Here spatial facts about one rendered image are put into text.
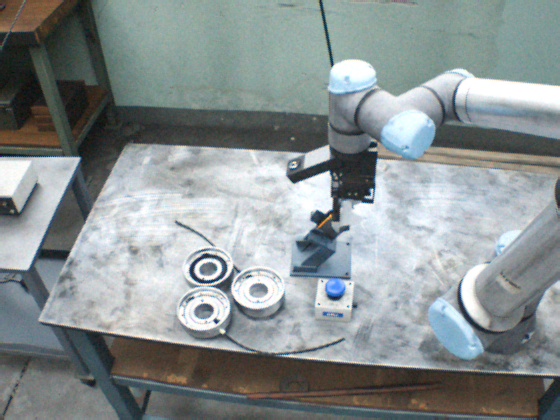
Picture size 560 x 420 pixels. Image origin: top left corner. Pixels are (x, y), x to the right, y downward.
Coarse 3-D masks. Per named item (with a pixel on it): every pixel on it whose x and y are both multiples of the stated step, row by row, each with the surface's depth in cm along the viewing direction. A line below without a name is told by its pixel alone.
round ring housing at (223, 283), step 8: (200, 248) 121; (208, 248) 122; (216, 248) 121; (192, 256) 121; (224, 256) 121; (184, 264) 119; (200, 264) 120; (208, 264) 121; (216, 264) 120; (232, 264) 118; (184, 272) 117; (200, 272) 120; (216, 272) 118; (232, 272) 118; (192, 280) 116; (224, 280) 116; (192, 288) 117; (224, 288) 118
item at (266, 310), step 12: (240, 276) 116; (252, 276) 117; (276, 276) 117; (252, 288) 116; (264, 288) 117; (240, 300) 113; (252, 300) 113; (264, 300) 113; (276, 300) 111; (252, 312) 111; (264, 312) 111
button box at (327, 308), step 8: (320, 280) 114; (320, 288) 112; (352, 288) 112; (320, 296) 111; (328, 296) 111; (336, 296) 110; (344, 296) 111; (352, 296) 111; (320, 304) 110; (328, 304) 110; (336, 304) 109; (344, 304) 109; (352, 304) 112; (320, 312) 110; (328, 312) 110; (336, 312) 110; (344, 312) 109; (328, 320) 112; (336, 320) 112; (344, 320) 111
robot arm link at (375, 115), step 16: (368, 96) 88; (384, 96) 87; (400, 96) 88; (416, 96) 87; (432, 96) 88; (368, 112) 87; (384, 112) 85; (400, 112) 84; (416, 112) 84; (432, 112) 87; (368, 128) 88; (384, 128) 85; (400, 128) 83; (416, 128) 83; (432, 128) 85; (384, 144) 87; (400, 144) 84; (416, 144) 84
